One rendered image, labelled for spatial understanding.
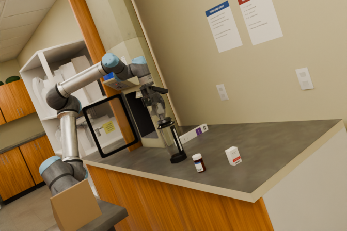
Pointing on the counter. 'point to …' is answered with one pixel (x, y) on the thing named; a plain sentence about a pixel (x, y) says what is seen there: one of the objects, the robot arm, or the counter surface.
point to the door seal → (94, 133)
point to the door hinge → (131, 116)
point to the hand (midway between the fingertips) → (162, 116)
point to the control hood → (123, 82)
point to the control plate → (118, 85)
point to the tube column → (109, 6)
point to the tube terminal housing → (132, 44)
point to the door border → (93, 130)
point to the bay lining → (140, 114)
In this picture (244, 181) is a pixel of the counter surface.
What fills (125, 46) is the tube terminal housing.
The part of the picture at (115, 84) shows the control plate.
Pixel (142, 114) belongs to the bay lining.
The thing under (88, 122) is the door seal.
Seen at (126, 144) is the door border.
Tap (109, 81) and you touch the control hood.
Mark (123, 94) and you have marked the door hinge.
